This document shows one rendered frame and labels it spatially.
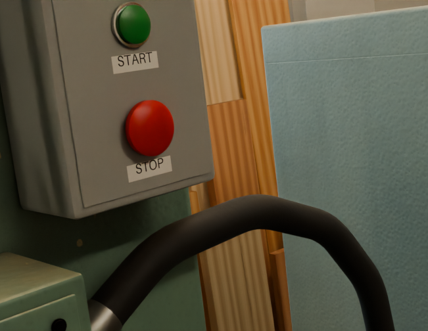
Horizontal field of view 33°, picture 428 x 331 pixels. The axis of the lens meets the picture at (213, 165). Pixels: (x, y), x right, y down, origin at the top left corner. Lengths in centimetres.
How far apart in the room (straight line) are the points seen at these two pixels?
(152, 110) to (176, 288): 16
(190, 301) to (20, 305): 19
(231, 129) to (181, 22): 165
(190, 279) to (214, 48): 169
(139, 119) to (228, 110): 168
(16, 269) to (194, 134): 12
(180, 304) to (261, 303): 153
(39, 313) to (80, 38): 14
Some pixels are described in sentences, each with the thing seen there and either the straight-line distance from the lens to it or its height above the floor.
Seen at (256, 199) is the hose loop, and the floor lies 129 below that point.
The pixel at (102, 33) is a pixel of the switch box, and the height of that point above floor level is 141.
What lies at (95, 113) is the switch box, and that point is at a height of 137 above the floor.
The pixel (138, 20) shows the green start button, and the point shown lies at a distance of 39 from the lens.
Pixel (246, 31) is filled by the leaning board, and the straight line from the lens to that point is 221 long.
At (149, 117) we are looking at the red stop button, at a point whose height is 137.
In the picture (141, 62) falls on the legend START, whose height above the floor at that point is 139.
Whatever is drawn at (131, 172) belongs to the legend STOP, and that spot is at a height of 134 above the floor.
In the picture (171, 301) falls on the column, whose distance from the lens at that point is 50.
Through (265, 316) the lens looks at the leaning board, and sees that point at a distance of 205.
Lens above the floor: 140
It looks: 10 degrees down
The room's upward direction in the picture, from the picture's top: 7 degrees counter-clockwise
